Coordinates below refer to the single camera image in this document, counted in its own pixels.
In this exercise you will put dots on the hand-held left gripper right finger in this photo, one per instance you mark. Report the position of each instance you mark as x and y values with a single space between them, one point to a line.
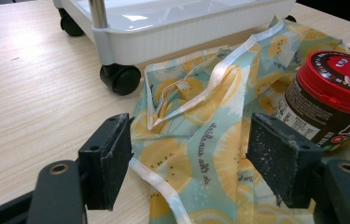
280 161

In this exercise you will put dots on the white two-tier trolley cart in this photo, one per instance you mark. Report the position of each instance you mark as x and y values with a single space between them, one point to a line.
169 34

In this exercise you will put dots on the lemon print fabric bag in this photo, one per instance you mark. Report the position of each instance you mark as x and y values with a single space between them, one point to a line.
207 146

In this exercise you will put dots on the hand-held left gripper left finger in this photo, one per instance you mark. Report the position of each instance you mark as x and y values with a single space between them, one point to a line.
105 161

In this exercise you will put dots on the dark candy jar red lid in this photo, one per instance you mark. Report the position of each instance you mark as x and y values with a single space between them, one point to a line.
325 93

